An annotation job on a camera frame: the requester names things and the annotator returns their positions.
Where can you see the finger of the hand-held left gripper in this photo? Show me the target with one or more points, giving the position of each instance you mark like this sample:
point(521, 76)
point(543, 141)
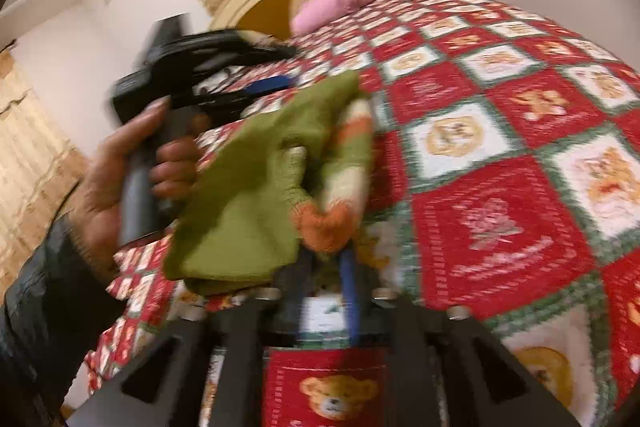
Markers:
point(265, 86)
point(255, 52)

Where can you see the person's left forearm dark sleeve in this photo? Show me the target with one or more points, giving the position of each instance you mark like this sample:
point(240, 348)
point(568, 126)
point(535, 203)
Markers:
point(45, 332)

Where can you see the red patchwork bear blanket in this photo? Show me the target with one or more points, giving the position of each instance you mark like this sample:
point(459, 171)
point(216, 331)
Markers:
point(500, 227)

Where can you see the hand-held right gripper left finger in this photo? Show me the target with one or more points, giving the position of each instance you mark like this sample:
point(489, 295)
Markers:
point(290, 307)

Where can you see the green striped knit sweater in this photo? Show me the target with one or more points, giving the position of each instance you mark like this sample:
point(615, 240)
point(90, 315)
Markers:
point(235, 207)

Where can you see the person's left hand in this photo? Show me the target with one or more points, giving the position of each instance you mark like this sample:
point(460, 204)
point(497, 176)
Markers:
point(100, 197)

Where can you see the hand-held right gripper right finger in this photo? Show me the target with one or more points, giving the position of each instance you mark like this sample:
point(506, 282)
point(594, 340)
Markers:
point(352, 307)

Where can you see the pink pillow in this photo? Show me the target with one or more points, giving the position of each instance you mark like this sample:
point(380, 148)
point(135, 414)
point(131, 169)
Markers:
point(340, 2)

